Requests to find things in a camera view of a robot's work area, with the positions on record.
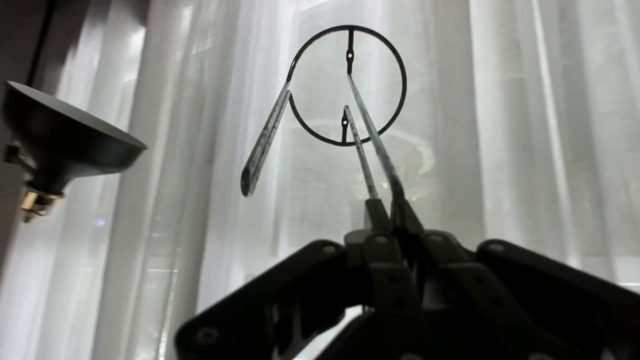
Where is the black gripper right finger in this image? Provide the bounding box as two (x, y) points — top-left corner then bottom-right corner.
(393, 199), (640, 360)

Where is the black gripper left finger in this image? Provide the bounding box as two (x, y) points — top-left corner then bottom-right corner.
(174, 199), (428, 360)

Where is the silver wire ring stand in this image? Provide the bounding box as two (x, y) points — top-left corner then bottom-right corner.
(241, 24), (408, 196)

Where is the white sheer curtain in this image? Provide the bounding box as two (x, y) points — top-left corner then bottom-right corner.
(0, 0), (640, 360)

